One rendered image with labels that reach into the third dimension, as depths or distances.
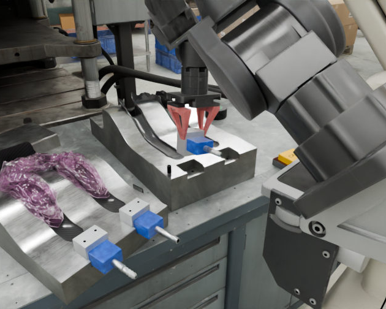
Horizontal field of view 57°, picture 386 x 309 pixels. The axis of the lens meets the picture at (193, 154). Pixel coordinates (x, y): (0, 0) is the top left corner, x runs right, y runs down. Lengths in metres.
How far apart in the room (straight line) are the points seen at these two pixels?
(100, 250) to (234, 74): 0.45
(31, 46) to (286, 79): 1.22
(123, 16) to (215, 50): 1.29
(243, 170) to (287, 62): 0.65
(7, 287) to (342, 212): 0.61
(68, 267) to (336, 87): 0.53
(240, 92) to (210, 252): 0.74
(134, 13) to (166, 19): 0.91
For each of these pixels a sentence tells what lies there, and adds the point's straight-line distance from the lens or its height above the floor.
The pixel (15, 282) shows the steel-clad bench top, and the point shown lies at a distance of 0.76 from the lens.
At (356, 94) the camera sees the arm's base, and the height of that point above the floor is 1.23.
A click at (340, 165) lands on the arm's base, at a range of 0.28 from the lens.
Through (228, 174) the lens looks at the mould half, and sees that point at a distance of 0.89.
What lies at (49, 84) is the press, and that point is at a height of 0.79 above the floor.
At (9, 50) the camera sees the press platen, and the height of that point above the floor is 1.03.
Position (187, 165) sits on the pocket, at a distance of 0.86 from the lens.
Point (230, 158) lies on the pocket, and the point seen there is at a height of 0.86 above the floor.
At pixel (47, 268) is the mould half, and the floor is 0.85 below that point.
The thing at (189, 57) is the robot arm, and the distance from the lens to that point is 0.74.
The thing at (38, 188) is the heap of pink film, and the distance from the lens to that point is 0.78.
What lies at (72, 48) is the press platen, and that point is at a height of 1.02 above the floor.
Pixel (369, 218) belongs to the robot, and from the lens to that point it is 0.31.
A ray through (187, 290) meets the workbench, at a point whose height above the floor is 0.52.
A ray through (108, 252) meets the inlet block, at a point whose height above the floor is 0.87.
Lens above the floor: 1.32
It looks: 29 degrees down
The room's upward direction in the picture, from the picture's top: straight up
